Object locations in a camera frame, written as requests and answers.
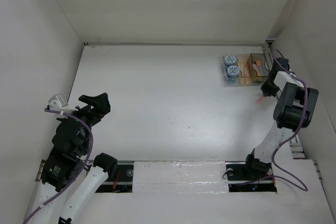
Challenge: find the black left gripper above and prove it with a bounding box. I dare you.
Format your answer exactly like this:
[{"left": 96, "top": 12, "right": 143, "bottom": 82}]
[{"left": 59, "top": 92, "right": 111, "bottom": 153}]

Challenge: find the white foam front board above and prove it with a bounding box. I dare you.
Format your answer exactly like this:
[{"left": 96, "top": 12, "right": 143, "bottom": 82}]
[{"left": 132, "top": 161, "right": 229, "bottom": 194}]

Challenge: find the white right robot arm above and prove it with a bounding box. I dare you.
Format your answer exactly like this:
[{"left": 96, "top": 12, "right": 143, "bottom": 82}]
[{"left": 243, "top": 57, "right": 319, "bottom": 179}]

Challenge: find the amber plastic container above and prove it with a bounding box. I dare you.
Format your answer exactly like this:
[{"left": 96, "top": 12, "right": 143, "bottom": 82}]
[{"left": 236, "top": 54, "right": 259, "bottom": 85}]

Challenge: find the red thin pen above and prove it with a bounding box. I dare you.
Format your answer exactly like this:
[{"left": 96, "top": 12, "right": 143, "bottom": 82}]
[{"left": 244, "top": 62, "right": 250, "bottom": 78}]

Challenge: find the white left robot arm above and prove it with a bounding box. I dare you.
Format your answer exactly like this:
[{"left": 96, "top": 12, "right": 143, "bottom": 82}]
[{"left": 23, "top": 93, "right": 118, "bottom": 223}]

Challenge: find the clear plastic container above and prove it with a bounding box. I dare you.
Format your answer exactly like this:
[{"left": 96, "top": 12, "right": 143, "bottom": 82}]
[{"left": 223, "top": 55, "right": 240, "bottom": 84}]

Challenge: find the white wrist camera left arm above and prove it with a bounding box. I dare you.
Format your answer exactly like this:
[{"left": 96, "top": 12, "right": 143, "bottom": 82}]
[{"left": 46, "top": 94, "right": 78, "bottom": 115}]

